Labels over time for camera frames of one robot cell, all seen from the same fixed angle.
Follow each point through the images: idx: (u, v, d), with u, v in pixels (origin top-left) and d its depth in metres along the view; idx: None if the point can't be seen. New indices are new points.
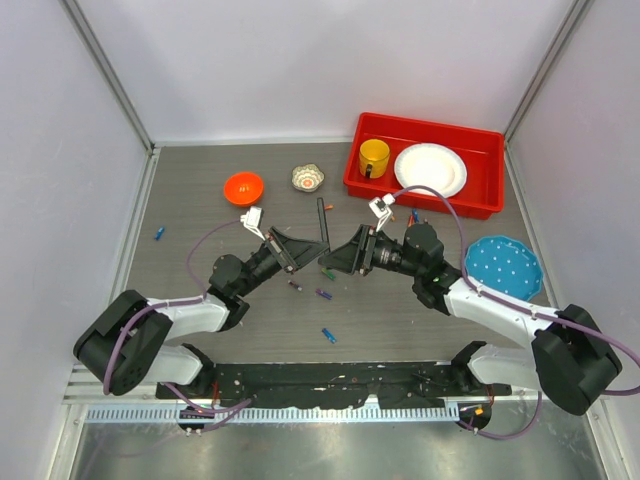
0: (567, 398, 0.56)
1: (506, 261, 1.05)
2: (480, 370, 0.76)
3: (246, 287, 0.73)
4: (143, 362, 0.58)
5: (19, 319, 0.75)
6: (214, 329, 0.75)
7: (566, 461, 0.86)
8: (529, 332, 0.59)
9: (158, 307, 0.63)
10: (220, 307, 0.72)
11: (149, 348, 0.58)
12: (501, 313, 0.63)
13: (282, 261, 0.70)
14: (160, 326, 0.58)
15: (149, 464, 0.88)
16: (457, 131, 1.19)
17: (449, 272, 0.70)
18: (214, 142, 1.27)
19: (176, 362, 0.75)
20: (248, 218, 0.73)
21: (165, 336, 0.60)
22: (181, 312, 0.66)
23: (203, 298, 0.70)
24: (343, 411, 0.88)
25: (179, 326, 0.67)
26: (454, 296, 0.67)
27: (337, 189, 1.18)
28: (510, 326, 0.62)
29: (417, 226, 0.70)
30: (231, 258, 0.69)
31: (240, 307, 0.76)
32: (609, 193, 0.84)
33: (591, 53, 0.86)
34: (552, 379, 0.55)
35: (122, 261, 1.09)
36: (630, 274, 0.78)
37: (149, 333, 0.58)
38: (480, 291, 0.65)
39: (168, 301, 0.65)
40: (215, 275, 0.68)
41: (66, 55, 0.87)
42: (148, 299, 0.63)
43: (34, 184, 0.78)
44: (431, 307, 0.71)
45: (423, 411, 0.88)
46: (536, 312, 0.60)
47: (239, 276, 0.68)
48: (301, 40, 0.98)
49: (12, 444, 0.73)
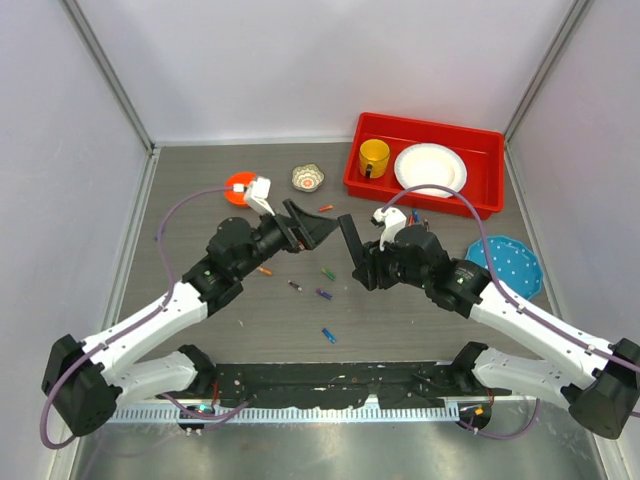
0: (600, 426, 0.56)
1: (506, 261, 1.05)
2: (484, 376, 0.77)
3: (244, 264, 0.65)
4: (93, 412, 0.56)
5: (20, 318, 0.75)
6: (198, 318, 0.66)
7: (567, 461, 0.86)
8: (586, 372, 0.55)
9: (92, 358, 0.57)
10: (189, 310, 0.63)
11: (89, 404, 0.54)
12: (549, 341, 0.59)
13: (294, 239, 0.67)
14: (86, 387, 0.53)
15: (148, 465, 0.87)
16: (456, 131, 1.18)
17: (469, 270, 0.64)
18: (214, 142, 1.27)
19: (161, 379, 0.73)
20: (254, 188, 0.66)
21: (105, 386, 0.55)
22: (125, 348, 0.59)
23: (164, 307, 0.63)
24: (343, 411, 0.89)
25: (135, 354, 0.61)
26: (488, 309, 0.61)
27: (337, 189, 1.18)
28: (557, 356, 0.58)
29: (406, 229, 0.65)
30: (240, 222, 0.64)
31: (235, 285, 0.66)
32: (609, 192, 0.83)
33: (591, 54, 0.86)
34: (595, 410, 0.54)
35: (122, 261, 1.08)
36: (630, 274, 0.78)
37: (79, 393, 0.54)
38: (521, 309, 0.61)
39: (106, 341, 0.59)
40: (216, 237, 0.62)
41: (66, 54, 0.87)
42: (84, 344, 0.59)
43: (34, 185, 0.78)
44: (453, 308, 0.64)
45: (423, 411, 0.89)
46: (594, 349, 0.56)
47: (245, 242, 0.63)
48: (301, 39, 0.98)
49: (12, 444, 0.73)
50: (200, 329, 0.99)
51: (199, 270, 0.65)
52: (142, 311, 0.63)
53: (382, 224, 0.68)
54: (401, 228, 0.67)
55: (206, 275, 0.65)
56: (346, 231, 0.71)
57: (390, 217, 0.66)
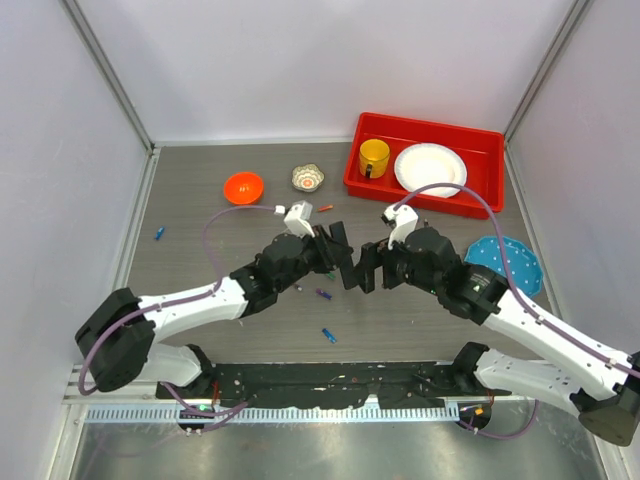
0: (612, 434, 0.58)
1: (506, 261, 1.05)
2: (486, 379, 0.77)
3: (287, 277, 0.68)
4: (121, 370, 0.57)
5: (20, 318, 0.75)
6: (233, 316, 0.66)
7: (567, 461, 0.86)
8: (607, 386, 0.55)
9: (145, 314, 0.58)
10: (233, 303, 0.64)
11: (125, 360, 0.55)
12: (570, 354, 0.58)
13: (329, 261, 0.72)
14: (135, 340, 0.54)
15: (148, 464, 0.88)
16: (456, 131, 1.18)
17: (484, 275, 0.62)
18: (213, 142, 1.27)
19: (174, 366, 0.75)
20: (299, 208, 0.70)
21: (147, 346, 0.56)
22: (175, 315, 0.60)
23: (213, 292, 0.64)
24: (343, 411, 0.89)
25: (177, 326, 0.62)
26: (506, 319, 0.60)
27: (337, 189, 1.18)
28: (576, 369, 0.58)
29: (420, 230, 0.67)
30: (294, 238, 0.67)
31: (270, 296, 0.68)
32: (609, 192, 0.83)
33: (591, 54, 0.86)
34: (610, 420, 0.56)
35: (122, 260, 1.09)
36: (630, 274, 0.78)
37: (125, 344, 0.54)
38: (541, 320, 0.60)
39: (162, 302, 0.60)
40: (269, 248, 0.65)
41: (65, 54, 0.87)
42: (140, 299, 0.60)
43: (34, 184, 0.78)
44: (467, 316, 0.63)
45: (423, 411, 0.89)
46: (615, 363, 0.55)
47: (296, 256, 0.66)
48: (300, 39, 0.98)
49: (13, 444, 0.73)
50: (200, 329, 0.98)
51: (246, 272, 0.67)
52: (193, 290, 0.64)
53: (391, 223, 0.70)
54: (409, 229, 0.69)
55: (250, 278, 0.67)
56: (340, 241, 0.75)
57: (401, 216, 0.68)
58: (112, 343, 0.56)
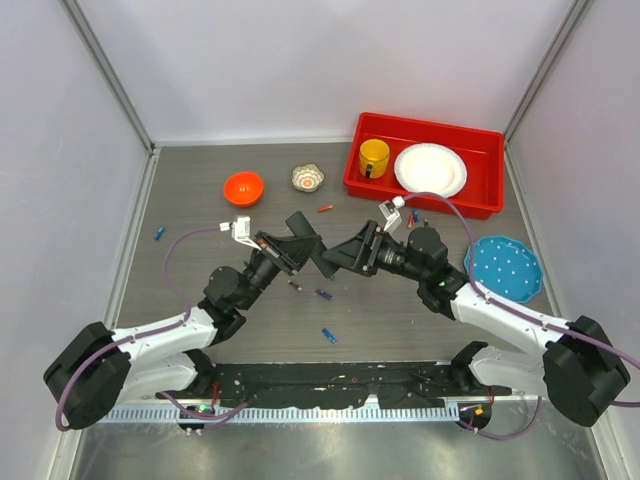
0: (576, 409, 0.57)
1: (506, 261, 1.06)
2: (481, 372, 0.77)
3: (245, 300, 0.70)
4: (95, 405, 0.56)
5: (21, 318, 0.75)
6: (203, 344, 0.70)
7: (567, 461, 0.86)
8: (540, 344, 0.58)
9: (120, 347, 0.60)
10: (204, 330, 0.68)
11: (101, 394, 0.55)
12: (511, 322, 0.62)
13: (282, 265, 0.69)
14: (112, 370, 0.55)
15: (149, 464, 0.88)
16: (457, 131, 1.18)
17: (453, 275, 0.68)
18: (213, 142, 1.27)
19: (162, 378, 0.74)
20: (237, 226, 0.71)
21: (123, 377, 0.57)
22: (149, 346, 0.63)
23: (185, 321, 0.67)
24: (343, 411, 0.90)
25: (151, 356, 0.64)
26: (461, 302, 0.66)
27: (337, 189, 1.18)
28: (519, 335, 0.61)
29: (421, 228, 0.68)
30: (229, 270, 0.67)
31: (236, 321, 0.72)
32: (609, 191, 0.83)
33: (592, 54, 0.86)
34: (561, 389, 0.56)
35: (122, 260, 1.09)
36: (631, 274, 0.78)
37: (100, 376, 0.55)
38: (488, 298, 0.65)
39: (135, 334, 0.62)
40: (211, 287, 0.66)
41: (66, 55, 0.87)
42: (113, 333, 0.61)
43: (34, 184, 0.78)
44: (437, 310, 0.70)
45: (423, 411, 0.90)
46: (547, 324, 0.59)
47: (233, 291, 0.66)
48: (300, 40, 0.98)
49: (13, 444, 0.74)
50: None
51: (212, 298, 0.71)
52: (163, 322, 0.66)
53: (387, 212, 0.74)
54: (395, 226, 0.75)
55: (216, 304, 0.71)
56: (302, 234, 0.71)
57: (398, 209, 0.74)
58: (86, 378, 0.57)
